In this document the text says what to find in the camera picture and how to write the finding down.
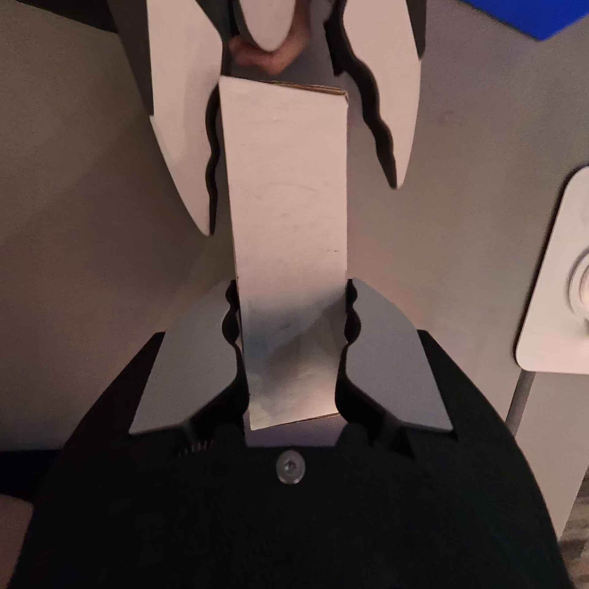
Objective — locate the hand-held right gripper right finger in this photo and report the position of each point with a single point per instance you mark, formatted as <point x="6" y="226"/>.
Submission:
<point x="395" y="368"/>

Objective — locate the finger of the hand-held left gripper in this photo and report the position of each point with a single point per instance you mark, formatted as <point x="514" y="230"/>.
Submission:
<point x="386" y="69"/>
<point x="184" y="92"/>

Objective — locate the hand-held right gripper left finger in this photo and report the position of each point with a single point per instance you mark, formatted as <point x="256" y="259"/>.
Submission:
<point x="184" y="368"/>

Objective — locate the white cardboard mailer box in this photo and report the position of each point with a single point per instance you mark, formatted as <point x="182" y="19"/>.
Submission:
<point x="285" y="184"/>

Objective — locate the blue plastic bin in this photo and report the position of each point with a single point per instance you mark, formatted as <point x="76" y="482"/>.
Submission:
<point x="529" y="14"/>

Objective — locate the person's left hand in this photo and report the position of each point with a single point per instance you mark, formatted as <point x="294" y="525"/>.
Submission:
<point x="271" y="62"/>

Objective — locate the white document stand base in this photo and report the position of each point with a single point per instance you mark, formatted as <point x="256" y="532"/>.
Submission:
<point x="552" y="276"/>

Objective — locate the dark cloth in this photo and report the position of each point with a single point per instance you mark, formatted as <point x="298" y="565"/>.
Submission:
<point x="18" y="469"/>

